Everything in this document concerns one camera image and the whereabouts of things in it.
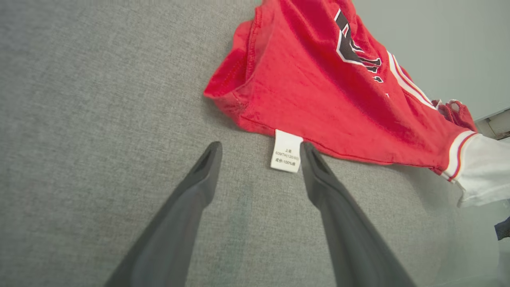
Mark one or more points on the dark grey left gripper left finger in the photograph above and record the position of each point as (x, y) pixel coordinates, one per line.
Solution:
(179, 223)

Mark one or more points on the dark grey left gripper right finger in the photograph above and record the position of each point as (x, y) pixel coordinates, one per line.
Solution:
(350, 239)

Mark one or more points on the red white-sleeved jersey shirt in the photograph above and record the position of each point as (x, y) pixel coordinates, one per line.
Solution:
(318, 91)

